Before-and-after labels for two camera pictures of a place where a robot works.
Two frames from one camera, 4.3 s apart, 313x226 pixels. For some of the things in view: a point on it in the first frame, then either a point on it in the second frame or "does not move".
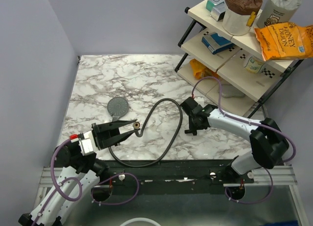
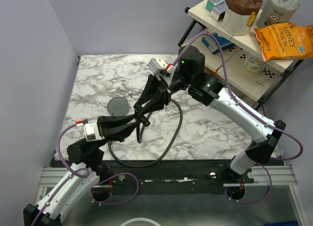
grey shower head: (117, 107) does not move
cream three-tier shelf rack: (229, 69) does not move
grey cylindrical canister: (280, 8) does not move
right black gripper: (195, 127) -> (162, 97)
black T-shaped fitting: (194, 132) -> (141, 118)
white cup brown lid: (239, 5) does not move
